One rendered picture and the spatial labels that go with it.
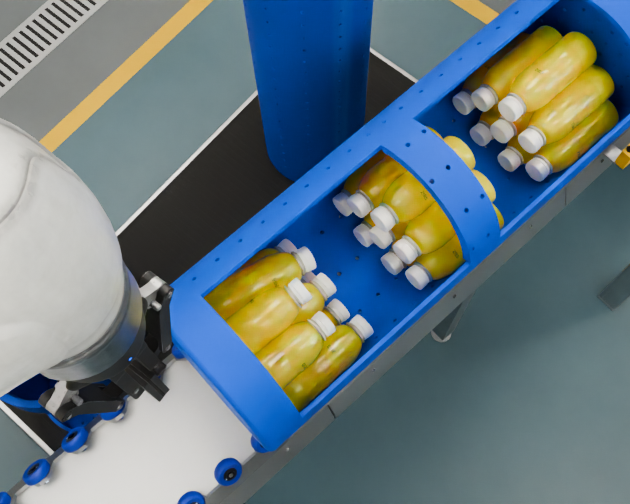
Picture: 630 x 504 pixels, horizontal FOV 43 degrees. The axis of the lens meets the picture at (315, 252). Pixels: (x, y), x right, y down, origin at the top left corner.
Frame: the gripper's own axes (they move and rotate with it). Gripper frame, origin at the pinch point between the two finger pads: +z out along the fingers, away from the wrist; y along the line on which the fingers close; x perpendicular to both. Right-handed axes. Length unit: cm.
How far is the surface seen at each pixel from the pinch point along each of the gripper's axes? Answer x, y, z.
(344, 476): 13, -16, 155
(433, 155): 2, -50, 32
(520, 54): 2, -79, 42
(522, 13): -1, -80, 34
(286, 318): -1.7, -19.8, 39.9
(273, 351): -0.8, -15.2, 42.4
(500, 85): 2, -73, 43
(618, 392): 62, -80, 155
